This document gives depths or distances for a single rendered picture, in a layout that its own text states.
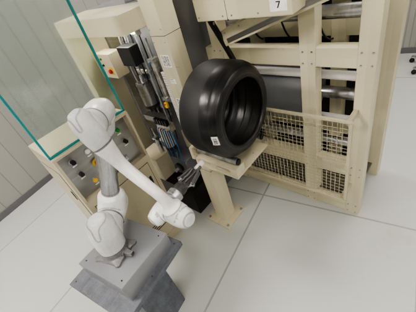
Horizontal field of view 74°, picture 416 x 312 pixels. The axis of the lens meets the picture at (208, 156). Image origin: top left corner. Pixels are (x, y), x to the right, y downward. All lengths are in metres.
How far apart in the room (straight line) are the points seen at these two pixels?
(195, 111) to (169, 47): 0.41
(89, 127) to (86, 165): 0.70
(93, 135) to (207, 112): 0.56
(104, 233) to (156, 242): 0.30
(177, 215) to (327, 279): 1.29
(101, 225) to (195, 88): 0.86
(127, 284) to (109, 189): 0.50
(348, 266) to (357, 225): 0.37
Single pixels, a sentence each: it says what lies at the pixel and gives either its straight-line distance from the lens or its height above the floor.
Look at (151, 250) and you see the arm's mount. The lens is 1.64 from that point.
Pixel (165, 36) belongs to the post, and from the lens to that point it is 1.66.
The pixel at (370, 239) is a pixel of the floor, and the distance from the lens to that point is 2.45.
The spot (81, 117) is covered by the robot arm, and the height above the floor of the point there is 1.58.
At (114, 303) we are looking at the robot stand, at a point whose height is 0.65.
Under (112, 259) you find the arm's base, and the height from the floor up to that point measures 0.81.
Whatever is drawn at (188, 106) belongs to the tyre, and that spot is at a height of 1.33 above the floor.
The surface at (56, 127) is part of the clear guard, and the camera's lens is 1.77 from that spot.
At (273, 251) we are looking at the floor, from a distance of 2.35.
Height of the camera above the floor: 2.01
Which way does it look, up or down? 37 degrees down
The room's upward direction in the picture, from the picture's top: 18 degrees counter-clockwise
